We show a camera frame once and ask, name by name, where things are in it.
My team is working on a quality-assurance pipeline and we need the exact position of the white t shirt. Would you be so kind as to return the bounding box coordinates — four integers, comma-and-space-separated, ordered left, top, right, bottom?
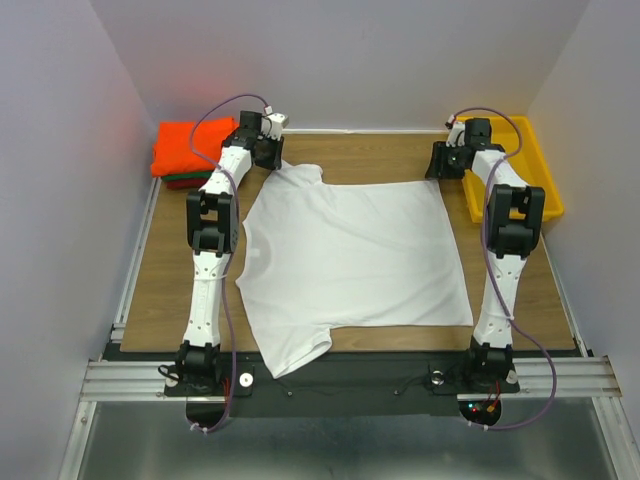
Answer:
237, 164, 473, 378

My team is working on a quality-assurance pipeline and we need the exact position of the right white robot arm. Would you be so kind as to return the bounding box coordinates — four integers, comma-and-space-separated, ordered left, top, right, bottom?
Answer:
425, 115, 546, 390

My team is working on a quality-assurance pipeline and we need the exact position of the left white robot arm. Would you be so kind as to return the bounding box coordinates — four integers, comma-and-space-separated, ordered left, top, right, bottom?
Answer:
175, 106, 288, 394

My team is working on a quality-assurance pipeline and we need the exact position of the yellow plastic tray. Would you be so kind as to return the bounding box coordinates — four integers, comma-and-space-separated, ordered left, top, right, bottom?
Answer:
458, 112, 564, 223

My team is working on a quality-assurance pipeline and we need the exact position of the orange folded t shirt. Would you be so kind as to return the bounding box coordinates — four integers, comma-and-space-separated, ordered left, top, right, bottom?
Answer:
151, 117, 238, 177

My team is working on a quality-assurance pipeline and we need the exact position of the red folded t shirt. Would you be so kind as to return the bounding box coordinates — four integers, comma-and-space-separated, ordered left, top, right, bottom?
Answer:
165, 178, 208, 191

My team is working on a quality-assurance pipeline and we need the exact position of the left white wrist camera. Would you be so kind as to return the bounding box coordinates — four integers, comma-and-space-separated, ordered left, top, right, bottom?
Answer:
261, 113, 289, 140

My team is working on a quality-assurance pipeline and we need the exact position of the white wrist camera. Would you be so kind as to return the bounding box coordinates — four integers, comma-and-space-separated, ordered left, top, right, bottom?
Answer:
445, 115, 465, 147
261, 113, 289, 140

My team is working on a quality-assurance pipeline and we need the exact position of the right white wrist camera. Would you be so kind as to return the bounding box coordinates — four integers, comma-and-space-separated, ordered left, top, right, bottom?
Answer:
445, 115, 465, 147

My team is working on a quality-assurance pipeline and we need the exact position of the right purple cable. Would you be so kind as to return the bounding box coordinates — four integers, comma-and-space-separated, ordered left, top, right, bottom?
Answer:
447, 105, 557, 431

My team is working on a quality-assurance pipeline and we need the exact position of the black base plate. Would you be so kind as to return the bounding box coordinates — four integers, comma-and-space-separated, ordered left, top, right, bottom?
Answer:
159, 351, 519, 422

